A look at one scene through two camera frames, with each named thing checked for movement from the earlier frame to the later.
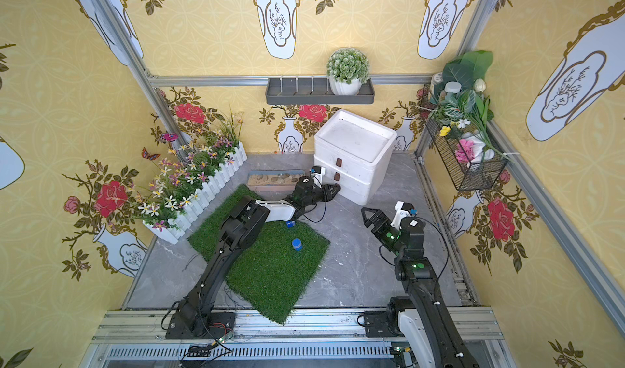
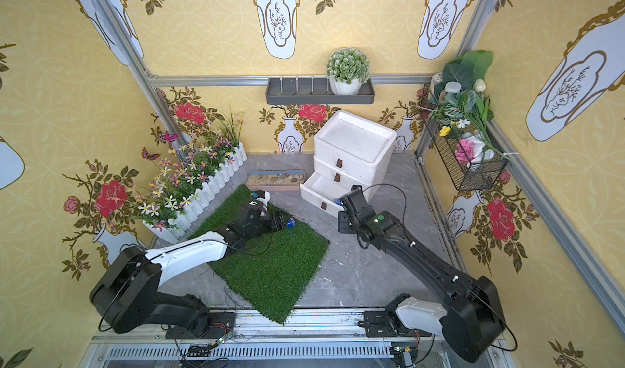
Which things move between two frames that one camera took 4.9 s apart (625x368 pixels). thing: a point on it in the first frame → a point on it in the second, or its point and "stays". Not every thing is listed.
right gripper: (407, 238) → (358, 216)
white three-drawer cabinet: (355, 152) stays
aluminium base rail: (139, 339) stays
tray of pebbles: (273, 180) stays
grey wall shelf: (314, 91) stays
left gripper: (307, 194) → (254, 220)
